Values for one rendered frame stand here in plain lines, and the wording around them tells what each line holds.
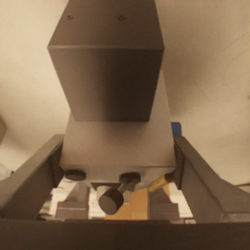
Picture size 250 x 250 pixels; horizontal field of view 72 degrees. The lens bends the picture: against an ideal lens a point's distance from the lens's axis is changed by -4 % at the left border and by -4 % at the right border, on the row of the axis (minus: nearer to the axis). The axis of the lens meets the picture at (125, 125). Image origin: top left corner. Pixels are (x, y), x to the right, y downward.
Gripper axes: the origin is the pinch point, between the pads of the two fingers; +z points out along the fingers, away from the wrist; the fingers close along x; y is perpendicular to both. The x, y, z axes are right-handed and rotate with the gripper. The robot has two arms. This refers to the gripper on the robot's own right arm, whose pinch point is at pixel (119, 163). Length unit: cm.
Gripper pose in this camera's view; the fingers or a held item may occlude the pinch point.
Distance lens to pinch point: 28.5
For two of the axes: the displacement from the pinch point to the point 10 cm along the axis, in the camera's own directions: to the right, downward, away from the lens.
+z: 0.1, -8.4, 5.5
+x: -10.0, -0.1, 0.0
